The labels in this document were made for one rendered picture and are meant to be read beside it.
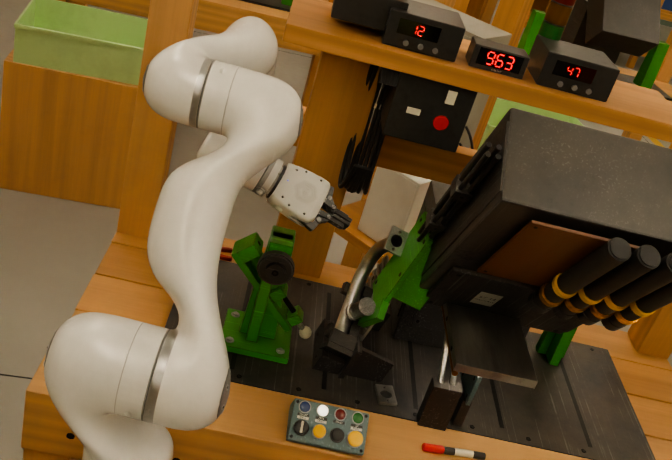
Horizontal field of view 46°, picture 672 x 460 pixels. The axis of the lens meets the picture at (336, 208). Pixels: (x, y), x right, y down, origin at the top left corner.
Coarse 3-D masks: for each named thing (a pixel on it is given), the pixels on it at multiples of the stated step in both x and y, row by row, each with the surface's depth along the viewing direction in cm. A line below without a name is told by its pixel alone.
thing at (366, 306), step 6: (360, 300) 161; (366, 300) 161; (372, 300) 162; (348, 306) 166; (354, 306) 164; (360, 306) 160; (366, 306) 161; (372, 306) 161; (348, 312) 166; (354, 312) 164; (360, 312) 161; (366, 312) 161; (372, 312) 161; (354, 318) 166; (360, 318) 167
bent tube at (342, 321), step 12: (396, 228) 164; (384, 240) 166; (396, 240) 167; (372, 252) 172; (384, 252) 169; (396, 252) 163; (360, 264) 174; (372, 264) 173; (360, 276) 173; (360, 288) 173; (348, 300) 171; (336, 324) 170; (348, 324) 169
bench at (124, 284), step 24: (120, 240) 195; (144, 240) 198; (120, 264) 187; (144, 264) 189; (336, 264) 211; (96, 288) 177; (120, 288) 179; (144, 288) 181; (120, 312) 172; (144, 312) 174; (168, 312) 176; (576, 336) 211; (600, 336) 214; (624, 336) 217; (624, 360) 207; (648, 360) 210; (624, 384) 197; (648, 384) 200; (648, 408) 191; (648, 432) 183; (24, 456) 152; (48, 456) 152
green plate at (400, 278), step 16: (416, 224) 163; (416, 240) 159; (432, 240) 153; (400, 256) 163; (416, 256) 155; (384, 272) 168; (400, 272) 159; (416, 272) 158; (384, 288) 163; (400, 288) 160; (416, 288) 160; (416, 304) 162
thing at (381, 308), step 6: (378, 300) 162; (378, 306) 160; (384, 306) 160; (378, 312) 159; (384, 312) 159; (366, 318) 164; (372, 318) 160; (378, 318) 158; (360, 324) 166; (366, 324) 165; (372, 324) 163
